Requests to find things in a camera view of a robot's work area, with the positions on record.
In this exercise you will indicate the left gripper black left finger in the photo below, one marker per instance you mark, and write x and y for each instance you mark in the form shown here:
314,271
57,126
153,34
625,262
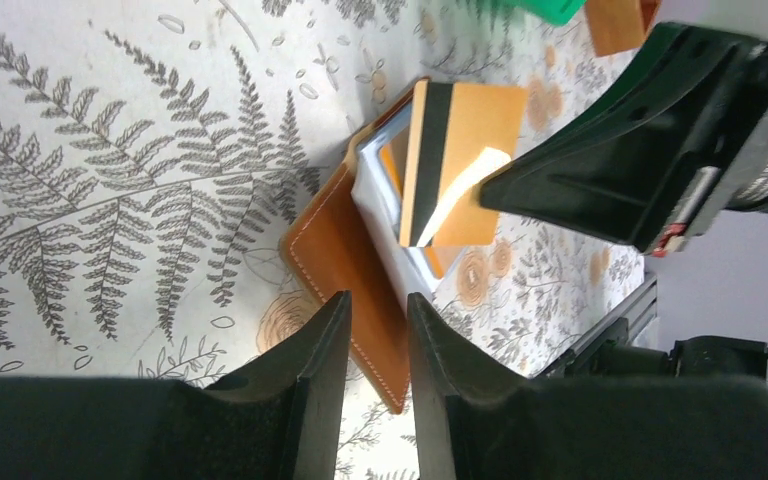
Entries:
276,417

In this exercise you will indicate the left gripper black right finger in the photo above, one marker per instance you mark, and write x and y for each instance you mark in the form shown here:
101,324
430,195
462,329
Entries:
477,419

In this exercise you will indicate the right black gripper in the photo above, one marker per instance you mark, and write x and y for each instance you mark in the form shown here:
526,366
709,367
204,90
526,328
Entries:
680,136

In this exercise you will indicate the yellow black credit card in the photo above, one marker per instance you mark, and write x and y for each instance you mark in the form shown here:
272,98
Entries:
461,134

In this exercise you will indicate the brown leather card holder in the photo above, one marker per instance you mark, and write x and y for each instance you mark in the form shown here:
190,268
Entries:
329,250

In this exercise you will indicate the orange gold credit card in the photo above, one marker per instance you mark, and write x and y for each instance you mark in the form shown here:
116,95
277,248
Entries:
434,262

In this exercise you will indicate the green plastic basket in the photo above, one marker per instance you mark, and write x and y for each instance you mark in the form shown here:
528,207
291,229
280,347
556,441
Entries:
554,12

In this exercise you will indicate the floral table mat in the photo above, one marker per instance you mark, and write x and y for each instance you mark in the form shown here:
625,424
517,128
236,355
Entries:
154,153

